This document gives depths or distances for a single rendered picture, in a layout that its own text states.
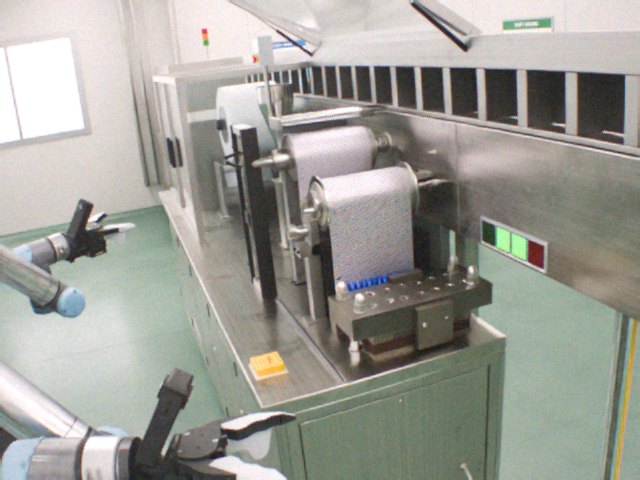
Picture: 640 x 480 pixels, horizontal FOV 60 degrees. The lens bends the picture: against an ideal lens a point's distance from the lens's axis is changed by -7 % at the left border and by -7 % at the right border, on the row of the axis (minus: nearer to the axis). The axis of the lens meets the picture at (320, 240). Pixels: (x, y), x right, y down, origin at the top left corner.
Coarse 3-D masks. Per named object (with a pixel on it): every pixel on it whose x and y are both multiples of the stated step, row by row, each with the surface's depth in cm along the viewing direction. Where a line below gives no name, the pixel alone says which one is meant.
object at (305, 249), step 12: (300, 228) 160; (312, 228) 159; (312, 240) 160; (300, 252) 160; (312, 252) 161; (312, 264) 163; (312, 276) 164; (312, 288) 165; (312, 300) 166; (324, 300) 167; (312, 312) 168; (324, 312) 168; (312, 324) 167
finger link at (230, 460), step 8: (232, 456) 62; (216, 464) 60; (224, 464) 60; (232, 464) 60; (240, 464) 60; (248, 464) 60; (256, 464) 60; (240, 472) 59; (248, 472) 58; (256, 472) 58; (264, 472) 58; (272, 472) 58; (280, 472) 59
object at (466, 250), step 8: (456, 240) 189; (464, 240) 185; (472, 240) 186; (456, 248) 190; (464, 248) 186; (472, 248) 187; (456, 256) 191; (464, 256) 187; (472, 256) 188; (464, 264) 188; (472, 264) 188; (472, 312) 194
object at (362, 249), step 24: (384, 216) 157; (408, 216) 160; (336, 240) 154; (360, 240) 157; (384, 240) 159; (408, 240) 162; (336, 264) 156; (360, 264) 159; (384, 264) 161; (408, 264) 164
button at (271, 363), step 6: (270, 354) 149; (276, 354) 148; (252, 360) 147; (258, 360) 146; (264, 360) 146; (270, 360) 146; (276, 360) 145; (252, 366) 147; (258, 366) 143; (264, 366) 143; (270, 366) 143; (276, 366) 143; (282, 366) 144; (258, 372) 142; (264, 372) 143; (270, 372) 143; (276, 372) 144
